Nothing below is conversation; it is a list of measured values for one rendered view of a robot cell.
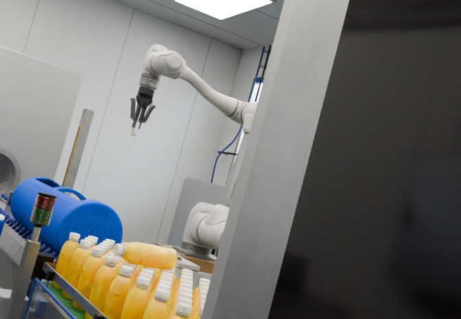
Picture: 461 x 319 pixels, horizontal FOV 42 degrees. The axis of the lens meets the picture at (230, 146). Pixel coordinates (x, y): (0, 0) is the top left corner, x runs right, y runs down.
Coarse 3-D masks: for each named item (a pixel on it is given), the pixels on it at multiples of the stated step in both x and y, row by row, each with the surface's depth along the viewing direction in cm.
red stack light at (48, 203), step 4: (36, 196) 193; (40, 196) 192; (36, 200) 192; (40, 200) 192; (44, 200) 192; (48, 200) 192; (52, 200) 193; (36, 204) 192; (40, 204) 191; (44, 204) 192; (48, 204) 192; (52, 204) 193; (40, 208) 191; (44, 208) 192; (48, 208) 192; (52, 208) 194
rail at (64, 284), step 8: (48, 264) 223; (56, 272) 213; (56, 280) 210; (64, 280) 204; (64, 288) 202; (72, 288) 197; (72, 296) 195; (80, 296) 189; (80, 304) 188; (88, 304) 183; (88, 312) 181; (96, 312) 177
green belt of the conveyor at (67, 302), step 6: (42, 282) 227; (48, 288) 220; (54, 288) 223; (54, 294) 214; (60, 294) 216; (60, 300) 208; (66, 300) 210; (72, 300) 212; (66, 306) 202; (72, 312) 197; (78, 312) 199; (84, 312) 201; (78, 318) 191
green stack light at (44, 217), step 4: (36, 208) 192; (32, 212) 192; (36, 212) 191; (40, 212) 191; (44, 212) 192; (48, 212) 192; (52, 212) 195; (32, 216) 192; (36, 216) 191; (40, 216) 191; (44, 216) 192; (48, 216) 193; (32, 220) 191; (36, 220) 191; (40, 220) 191; (44, 220) 192; (48, 220) 193; (40, 224) 191; (44, 224) 192; (48, 224) 194
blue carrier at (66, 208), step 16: (16, 192) 310; (32, 192) 292; (48, 192) 280; (16, 208) 302; (32, 208) 279; (64, 208) 250; (80, 208) 245; (96, 208) 249; (32, 224) 276; (64, 224) 242; (80, 224) 246; (96, 224) 250; (112, 224) 254; (48, 240) 255; (64, 240) 243; (80, 240) 247
